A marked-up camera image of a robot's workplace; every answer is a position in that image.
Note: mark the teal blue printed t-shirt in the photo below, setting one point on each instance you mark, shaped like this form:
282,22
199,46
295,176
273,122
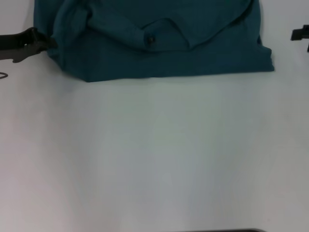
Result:
169,58

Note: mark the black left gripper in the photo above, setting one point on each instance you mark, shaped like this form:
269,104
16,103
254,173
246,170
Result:
17,44

